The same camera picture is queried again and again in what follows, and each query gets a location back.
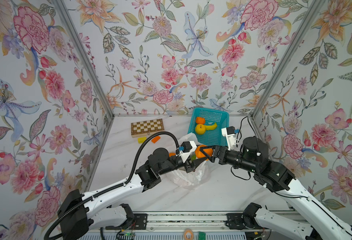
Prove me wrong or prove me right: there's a green circuit board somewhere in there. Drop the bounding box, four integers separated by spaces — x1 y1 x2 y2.
198 232 207 240

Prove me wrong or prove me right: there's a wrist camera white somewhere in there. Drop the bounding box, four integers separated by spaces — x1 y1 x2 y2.
179 141 197 156
221 126 239 150

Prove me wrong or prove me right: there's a yellow banana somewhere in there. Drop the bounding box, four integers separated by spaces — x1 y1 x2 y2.
205 123 218 131

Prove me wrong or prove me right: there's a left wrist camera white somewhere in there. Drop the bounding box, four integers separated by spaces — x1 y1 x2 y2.
179 141 197 156

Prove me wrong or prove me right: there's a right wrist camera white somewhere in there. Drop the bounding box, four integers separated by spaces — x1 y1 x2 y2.
221 126 239 150

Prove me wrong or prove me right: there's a yellow apple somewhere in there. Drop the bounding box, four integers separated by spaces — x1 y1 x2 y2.
195 124 207 135

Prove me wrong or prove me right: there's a white plastic bag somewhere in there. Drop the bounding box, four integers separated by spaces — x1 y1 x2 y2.
165 132 210 190

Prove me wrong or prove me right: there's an orange toy brick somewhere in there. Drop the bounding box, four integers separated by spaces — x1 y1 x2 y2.
151 136 161 144

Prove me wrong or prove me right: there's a black corrugated cable left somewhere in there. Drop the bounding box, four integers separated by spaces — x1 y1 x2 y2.
43 131 180 240

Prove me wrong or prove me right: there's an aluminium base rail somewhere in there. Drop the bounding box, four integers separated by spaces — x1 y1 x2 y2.
57 210 315 233

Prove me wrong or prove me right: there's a tape roll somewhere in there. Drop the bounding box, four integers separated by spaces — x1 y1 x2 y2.
183 229 195 240

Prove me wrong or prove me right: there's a yellow toy brick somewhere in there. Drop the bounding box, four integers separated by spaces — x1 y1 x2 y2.
137 137 147 144

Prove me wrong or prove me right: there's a wooden chessboard box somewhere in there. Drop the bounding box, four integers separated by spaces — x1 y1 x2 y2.
131 119 164 138

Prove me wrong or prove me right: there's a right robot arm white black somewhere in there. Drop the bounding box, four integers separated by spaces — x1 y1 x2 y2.
195 137 352 240

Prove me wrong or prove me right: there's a teal plastic basket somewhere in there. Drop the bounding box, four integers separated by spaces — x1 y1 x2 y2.
188 108 229 146

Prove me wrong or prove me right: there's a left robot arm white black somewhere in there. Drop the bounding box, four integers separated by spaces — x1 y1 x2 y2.
44 146 213 240

